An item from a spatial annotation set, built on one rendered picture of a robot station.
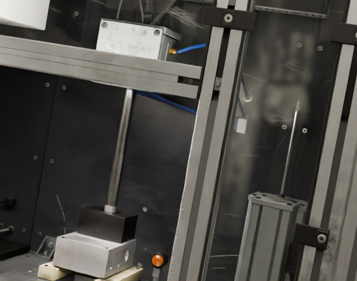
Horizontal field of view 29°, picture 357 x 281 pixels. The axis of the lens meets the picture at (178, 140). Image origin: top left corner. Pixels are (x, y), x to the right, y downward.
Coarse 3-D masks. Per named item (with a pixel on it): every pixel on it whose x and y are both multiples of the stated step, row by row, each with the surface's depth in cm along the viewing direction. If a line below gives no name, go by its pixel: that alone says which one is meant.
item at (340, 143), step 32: (352, 0) 90; (352, 64) 90; (160, 96) 139; (352, 96) 90; (352, 128) 90; (320, 160) 91; (352, 160) 90; (320, 192) 91; (320, 224) 91; (0, 256) 138; (320, 256) 92
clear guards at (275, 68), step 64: (0, 0) 105; (64, 0) 102; (128, 0) 99; (192, 0) 96; (256, 0) 94; (320, 0) 91; (0, 64) 105; (64, 64) 102; (128, 64) 99; (192, 64) 96; (256, 64) 94; (320, 64) 91; (256, 128) 94; (320, 128) 91; (256, 192) 94; (256, 256) 94
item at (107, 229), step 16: (128, 96) 121; (128, 112) 121; (128, 128) 121; (112, 176) 122; (112, 192) 122; (96, 208) 123; (112, 208) 122; (80, 224) 121; (96, 224) 120; (112, 224) 119; (128, 224) 120; (112, 240) 119; (128, 240) 122
